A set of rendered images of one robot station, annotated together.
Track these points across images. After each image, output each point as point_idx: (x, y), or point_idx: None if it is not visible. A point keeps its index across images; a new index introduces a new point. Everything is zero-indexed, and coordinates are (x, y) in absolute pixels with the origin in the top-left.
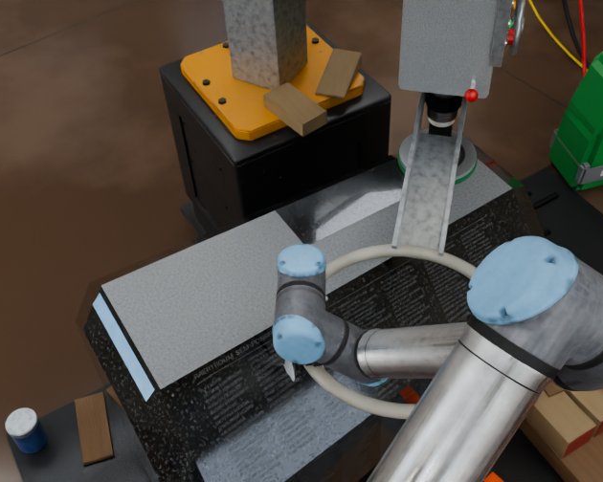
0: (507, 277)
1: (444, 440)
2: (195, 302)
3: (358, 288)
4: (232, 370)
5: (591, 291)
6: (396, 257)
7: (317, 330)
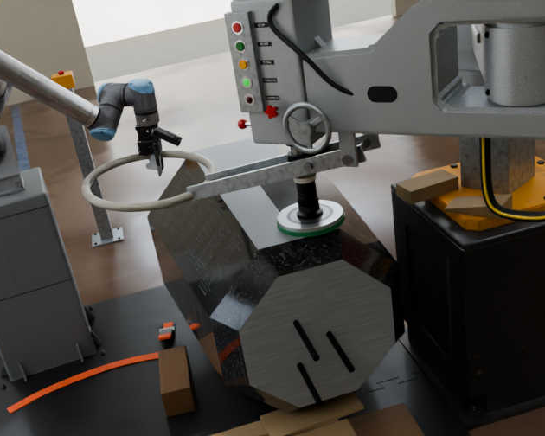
0: None
1: None
2: (236, 154)
3: (214, 197)
4: (191, 171)
5: None
6: (225, 206)
7: (100, 89)
